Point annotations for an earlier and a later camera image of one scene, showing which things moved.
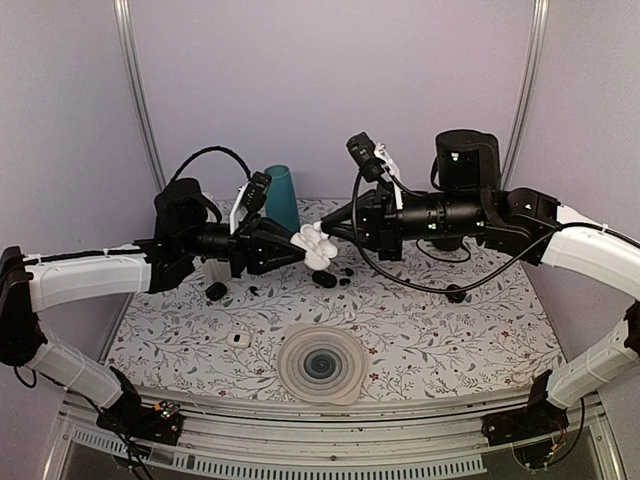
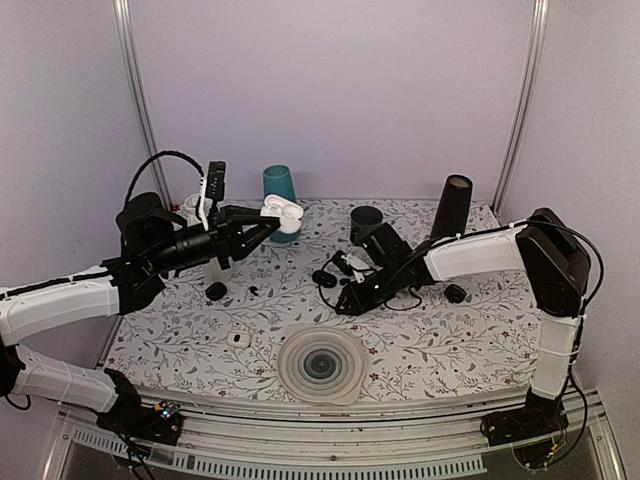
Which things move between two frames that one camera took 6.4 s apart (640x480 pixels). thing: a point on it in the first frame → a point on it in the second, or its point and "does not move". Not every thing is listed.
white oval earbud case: (319, 249) → (289, 213)
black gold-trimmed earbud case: (455, 297) does not move
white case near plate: (239, 338) does not move
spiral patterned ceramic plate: (321, 363) does not move
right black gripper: (380, 232) → (358, 301)
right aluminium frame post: (532, 86) does not move
